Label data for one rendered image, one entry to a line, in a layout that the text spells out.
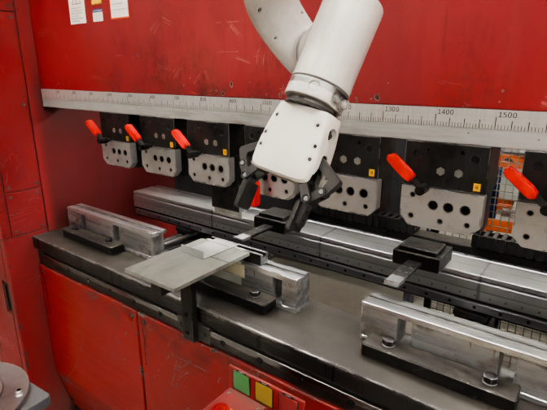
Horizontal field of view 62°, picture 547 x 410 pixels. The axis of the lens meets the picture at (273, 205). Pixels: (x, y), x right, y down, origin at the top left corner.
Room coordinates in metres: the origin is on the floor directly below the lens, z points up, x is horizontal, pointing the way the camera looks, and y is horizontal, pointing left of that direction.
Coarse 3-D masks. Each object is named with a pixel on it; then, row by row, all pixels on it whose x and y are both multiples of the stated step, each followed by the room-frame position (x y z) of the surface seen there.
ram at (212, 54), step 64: (64, 0) 1.53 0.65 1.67; (128, 0) 1.34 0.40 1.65; (192, 0) 1.19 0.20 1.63; (320, 0) 0.97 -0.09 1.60; (384, 0) 0.89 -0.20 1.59; (448, 0) 0.82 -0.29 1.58; (512, 0) 0.76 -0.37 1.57; (64, 64) 1.55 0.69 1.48; (128, 64) 1.35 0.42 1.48; (192, 64) 1.19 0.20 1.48; (256, 64) 1.07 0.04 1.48; (384, 64) 0.89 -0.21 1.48; (448, 64) 0.82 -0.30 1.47; (512, 64) 0.76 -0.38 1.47; (384, 128) 0.88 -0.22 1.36; (448, 128) 0.81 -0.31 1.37
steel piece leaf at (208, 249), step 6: (186, 246) 1.11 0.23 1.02; (198, 246) 1.15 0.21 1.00; (204, 246) 1.15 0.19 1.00; (210, 246) 1.15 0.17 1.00; (216, 246) 1.15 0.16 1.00; (222, 246) 1.15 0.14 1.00; (186, 252) 1.11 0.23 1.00; (192, 252) 1.09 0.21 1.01; (198, 252) 1.08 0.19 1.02; (204, 252) 1.11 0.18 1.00; (210, 252) 1.11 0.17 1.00; (216, 252) 1.11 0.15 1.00; (204, 258) 1.07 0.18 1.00
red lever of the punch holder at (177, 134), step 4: (172, 132) 1.19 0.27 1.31; (176, 132) 1.19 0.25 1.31; (180, 132) 1.19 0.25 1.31; (176, 136) 1.18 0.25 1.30; (180, 136) 1.18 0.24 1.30; (176, 140) 1.18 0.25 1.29; (180, 140) 1.17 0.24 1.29; (184, 140) 1.17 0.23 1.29; (180, 144) 1.17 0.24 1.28; (184, 144) 1.17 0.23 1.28; (188, 144) 1.17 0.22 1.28; (184, 148) 1.17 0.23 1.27; (188, 148) 1.16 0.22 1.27; (188, 152) 1.15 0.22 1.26; (192, 152) 1.15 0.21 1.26; (196, 152) 1.16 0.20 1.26; (200, 152) 1.18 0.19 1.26; (188, 156) 1.15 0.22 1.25; (192, 156) 1.15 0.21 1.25; (196, 156) 1.16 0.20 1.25
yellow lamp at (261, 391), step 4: (256, 384) 0.81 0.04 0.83; (260, 384) 0.80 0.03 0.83; (256, 388) 0.81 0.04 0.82; (260, 388) 0.80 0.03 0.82; (264, 388) 0.80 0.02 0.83; (268, 388) 0.79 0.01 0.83; (256, 392) 0.81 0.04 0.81; (260, 392) 0.80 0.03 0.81; (264, 392) 0.80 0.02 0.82; (268, 392) 0.79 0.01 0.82; (272, 392) 0.78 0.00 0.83; (256, 396) 0.81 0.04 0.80; (260, 396) 0.80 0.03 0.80; (264, 396) 0.80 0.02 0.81; (268, 396) 0.79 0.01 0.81; (272, 396) 0.78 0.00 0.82; (260, 400) 0.80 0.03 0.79; (264, 400) 0.80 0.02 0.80; (268, 400) 0.79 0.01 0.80; (272, 400) 0.78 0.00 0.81; (268, 404) 0.79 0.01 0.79; (272, 404) 0.78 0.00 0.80
